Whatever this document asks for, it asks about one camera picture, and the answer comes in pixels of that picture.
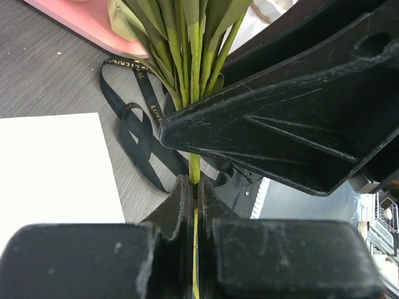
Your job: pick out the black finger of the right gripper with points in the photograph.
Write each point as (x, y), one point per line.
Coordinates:
(309, 102)

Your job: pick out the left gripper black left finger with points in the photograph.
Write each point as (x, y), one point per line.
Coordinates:
(150, 259)

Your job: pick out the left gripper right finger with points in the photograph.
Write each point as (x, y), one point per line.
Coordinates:
(279, 258)

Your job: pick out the white wrapping paper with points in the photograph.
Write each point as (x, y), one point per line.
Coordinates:
(56, 169)

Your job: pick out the brown rose flower stem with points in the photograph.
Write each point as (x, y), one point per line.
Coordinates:
(187, 43)

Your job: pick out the white ribbed vase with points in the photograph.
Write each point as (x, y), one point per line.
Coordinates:
(269, 11)

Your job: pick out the yellow-green mug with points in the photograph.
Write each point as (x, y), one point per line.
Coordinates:
(121, 18)

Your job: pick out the pink three-tier shelf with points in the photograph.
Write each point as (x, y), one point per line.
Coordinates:
(90, 20)

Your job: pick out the white slotted cable duct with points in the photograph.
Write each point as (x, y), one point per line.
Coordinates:
(260, 198)

